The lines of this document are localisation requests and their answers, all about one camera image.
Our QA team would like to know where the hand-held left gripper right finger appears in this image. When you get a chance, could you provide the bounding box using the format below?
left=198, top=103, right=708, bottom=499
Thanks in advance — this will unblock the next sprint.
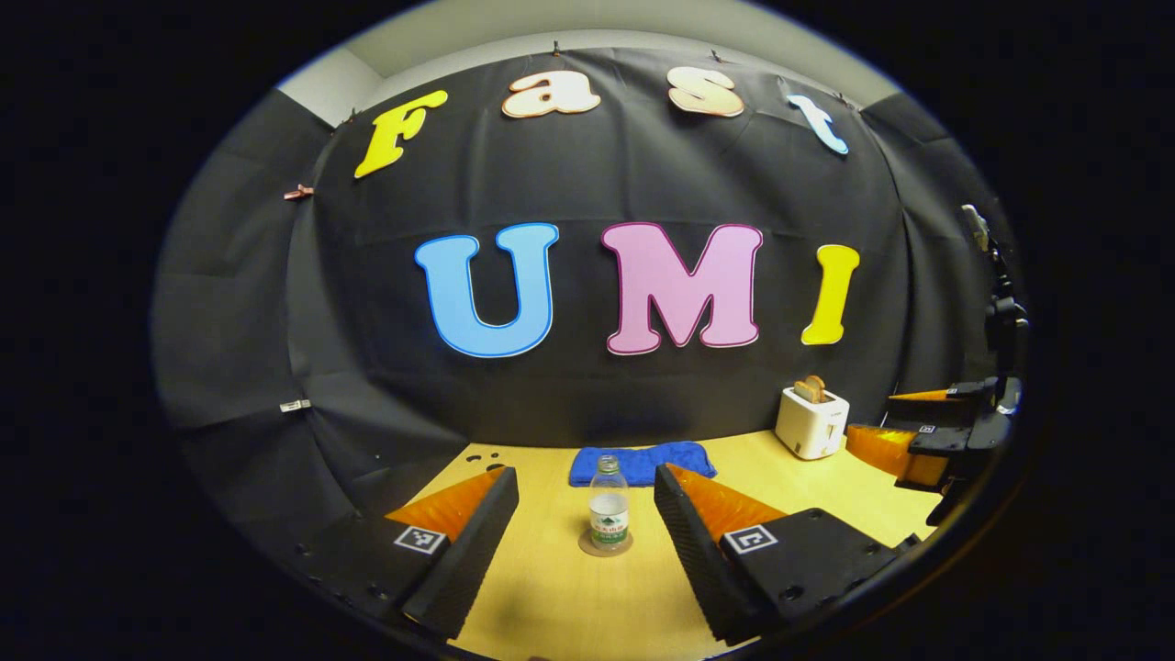
left=654, top=462, right=923, bottom=646

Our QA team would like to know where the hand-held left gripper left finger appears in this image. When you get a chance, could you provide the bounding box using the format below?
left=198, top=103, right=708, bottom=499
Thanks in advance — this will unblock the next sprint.
left=294, top=465, right=520, bottom=642

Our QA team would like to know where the round brown coaster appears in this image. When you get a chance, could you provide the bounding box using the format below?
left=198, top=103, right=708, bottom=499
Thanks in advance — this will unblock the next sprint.
left=577, top=525, right=634, bottom=558

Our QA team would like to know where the blue folded towel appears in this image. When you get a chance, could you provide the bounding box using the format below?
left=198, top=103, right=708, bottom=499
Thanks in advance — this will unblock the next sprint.
left=568, top=441, right=718, bottom=488

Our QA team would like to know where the clear plastic water bottle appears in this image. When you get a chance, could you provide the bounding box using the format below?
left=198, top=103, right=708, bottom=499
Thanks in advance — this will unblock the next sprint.
left=588, top=454, right=632, bottom=552

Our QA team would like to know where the white toaster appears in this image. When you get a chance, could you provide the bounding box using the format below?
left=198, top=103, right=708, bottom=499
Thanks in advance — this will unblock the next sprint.
left=775, top=386, right=851, bottom=461

